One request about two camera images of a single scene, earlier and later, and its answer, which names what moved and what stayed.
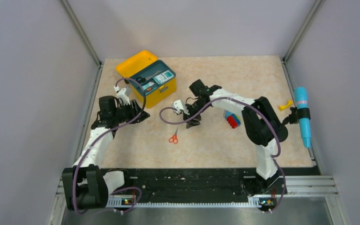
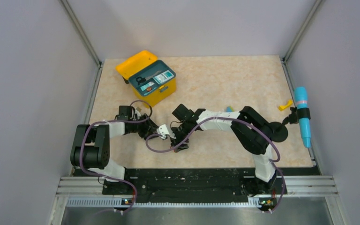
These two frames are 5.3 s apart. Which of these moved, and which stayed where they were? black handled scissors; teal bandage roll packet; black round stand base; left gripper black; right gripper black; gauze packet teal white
Moved: right gripper black; left gripper black
Stayed: black round stand base; gauze packet teal white; black handled scissors; teal bandage roll packet
